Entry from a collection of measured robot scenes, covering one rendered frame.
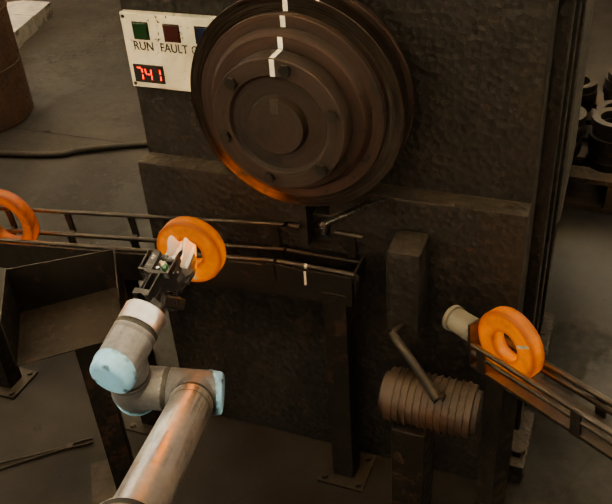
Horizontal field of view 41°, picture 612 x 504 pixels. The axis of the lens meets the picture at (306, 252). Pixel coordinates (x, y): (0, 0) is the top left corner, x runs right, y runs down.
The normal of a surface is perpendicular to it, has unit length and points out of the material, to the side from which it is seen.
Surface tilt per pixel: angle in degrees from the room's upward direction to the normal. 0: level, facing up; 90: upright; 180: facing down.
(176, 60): 90
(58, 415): 0
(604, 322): 0
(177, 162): 0
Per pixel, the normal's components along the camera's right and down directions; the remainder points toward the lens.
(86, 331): -0.15, -0.80
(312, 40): 0.09, -0.38
